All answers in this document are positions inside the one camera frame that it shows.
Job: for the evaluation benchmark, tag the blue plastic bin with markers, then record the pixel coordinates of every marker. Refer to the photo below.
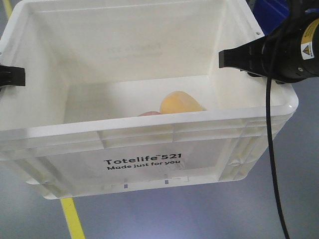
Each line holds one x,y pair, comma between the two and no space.
269,13

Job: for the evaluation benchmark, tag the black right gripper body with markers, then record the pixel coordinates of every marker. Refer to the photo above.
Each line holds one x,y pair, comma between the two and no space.
290,53

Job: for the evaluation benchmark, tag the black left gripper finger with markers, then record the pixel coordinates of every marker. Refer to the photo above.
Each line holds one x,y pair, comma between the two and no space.
12,76

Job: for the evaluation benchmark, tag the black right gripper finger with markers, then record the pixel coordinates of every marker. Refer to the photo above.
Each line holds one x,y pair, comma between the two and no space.
248,57

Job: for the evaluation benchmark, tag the yellow plush ball toy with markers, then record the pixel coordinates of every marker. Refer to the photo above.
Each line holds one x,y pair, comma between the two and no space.
179,102

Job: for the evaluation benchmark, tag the pink plush ball toy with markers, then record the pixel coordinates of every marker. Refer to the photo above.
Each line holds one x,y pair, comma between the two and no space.
150,113

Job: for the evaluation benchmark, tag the white plastic tote box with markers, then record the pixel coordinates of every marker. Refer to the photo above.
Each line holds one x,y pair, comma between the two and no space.
93,66

